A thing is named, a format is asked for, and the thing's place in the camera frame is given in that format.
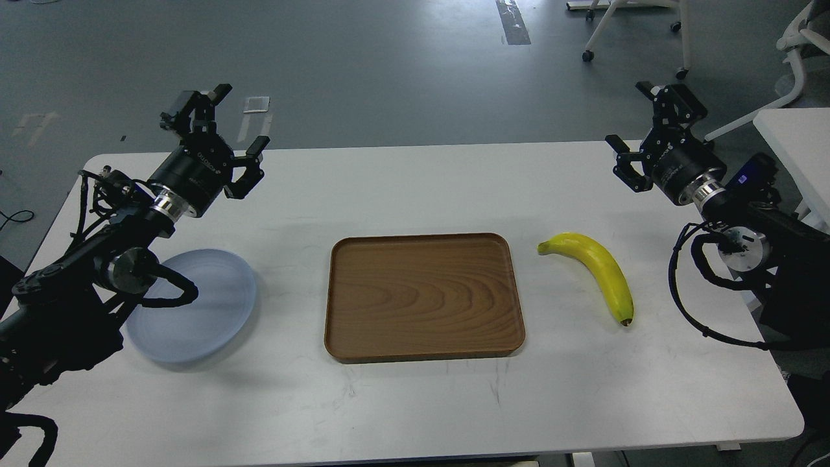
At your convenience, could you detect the yellow banana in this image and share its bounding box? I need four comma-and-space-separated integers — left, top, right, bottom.
536, 232, 635, 326

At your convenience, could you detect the black cable on floor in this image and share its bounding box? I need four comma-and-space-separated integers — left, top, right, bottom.
0, 209, 36, 232

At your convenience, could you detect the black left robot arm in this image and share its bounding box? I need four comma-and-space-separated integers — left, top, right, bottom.
1, 84, 270, 466

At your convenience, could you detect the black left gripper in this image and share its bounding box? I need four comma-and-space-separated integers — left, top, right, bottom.
147, 84, 270, 218

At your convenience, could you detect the brown wooden tray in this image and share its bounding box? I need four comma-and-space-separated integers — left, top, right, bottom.
324, 233, 527, 364

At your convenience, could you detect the grey floor tape strip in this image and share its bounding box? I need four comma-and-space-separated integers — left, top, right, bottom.
495, 0, 532, 45

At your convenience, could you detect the light blue plate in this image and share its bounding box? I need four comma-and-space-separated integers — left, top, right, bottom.
126, 249, 257, 365

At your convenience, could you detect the white side table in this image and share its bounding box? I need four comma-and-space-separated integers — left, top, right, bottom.
753, 107, 829, 225

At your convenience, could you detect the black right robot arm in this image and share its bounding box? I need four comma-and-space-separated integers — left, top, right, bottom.
605, 82, 828, 351

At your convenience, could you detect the white rolling stand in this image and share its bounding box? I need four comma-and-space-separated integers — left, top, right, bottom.
564, 1, 693, 82

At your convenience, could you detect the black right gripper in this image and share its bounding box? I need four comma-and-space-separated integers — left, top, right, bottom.
605, 82, 727, 206

